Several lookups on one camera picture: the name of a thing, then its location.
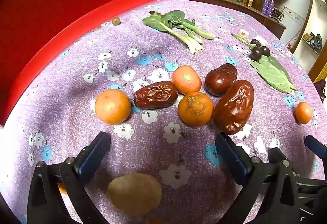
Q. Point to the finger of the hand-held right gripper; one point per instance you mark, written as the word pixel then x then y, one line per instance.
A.
pixel 316 148
pixel 276 153

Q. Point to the green grape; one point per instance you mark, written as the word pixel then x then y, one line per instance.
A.
pixel 116 20

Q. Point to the low wooden sideboard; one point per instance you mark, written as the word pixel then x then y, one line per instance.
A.
pixel 270 23

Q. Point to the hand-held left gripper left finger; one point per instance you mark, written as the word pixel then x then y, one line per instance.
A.
pixel 93 153

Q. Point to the small dark dried date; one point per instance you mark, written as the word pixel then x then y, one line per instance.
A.
pixel 254 42

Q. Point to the pale green cabbage leaf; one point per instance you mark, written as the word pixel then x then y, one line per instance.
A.
pixel 273 76

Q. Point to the dark green leaf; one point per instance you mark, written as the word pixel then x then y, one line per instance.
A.
pixel 282 64

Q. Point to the purple spray can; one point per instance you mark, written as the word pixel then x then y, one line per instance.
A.
pixel 265 6
pixel 271 8

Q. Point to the purple floral tablecloth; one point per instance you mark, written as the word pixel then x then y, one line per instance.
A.
pixel 153 65

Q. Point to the smooth mandarin orange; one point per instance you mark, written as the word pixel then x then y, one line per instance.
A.
pixel 186 79
pixel 112 106

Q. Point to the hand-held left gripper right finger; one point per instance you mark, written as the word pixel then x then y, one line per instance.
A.
pixel 231 156

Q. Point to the potato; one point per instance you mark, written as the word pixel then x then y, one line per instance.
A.
pixel 135 193

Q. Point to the dark purple plum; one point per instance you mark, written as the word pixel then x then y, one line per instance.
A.
pixel 266 51
pixel 255 53

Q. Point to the speckled mandarin orange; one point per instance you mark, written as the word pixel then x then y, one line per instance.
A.
pixel 195 109

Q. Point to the dark bag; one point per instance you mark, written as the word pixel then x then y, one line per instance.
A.
pixel 316 40

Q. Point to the round shiny red jujube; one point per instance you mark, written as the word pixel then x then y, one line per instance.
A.
pixel 221 79

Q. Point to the large wrinkled red jujube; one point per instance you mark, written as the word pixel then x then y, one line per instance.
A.
pixel 233 106

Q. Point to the yellow cloth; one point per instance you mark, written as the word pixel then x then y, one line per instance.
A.
pixel 322 73

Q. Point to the bok choy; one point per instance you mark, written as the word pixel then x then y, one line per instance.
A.
pixel 163 26
pixel 184 19
pixel 190 33

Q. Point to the small mandarin orange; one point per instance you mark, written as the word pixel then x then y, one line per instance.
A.
pixel 303 112

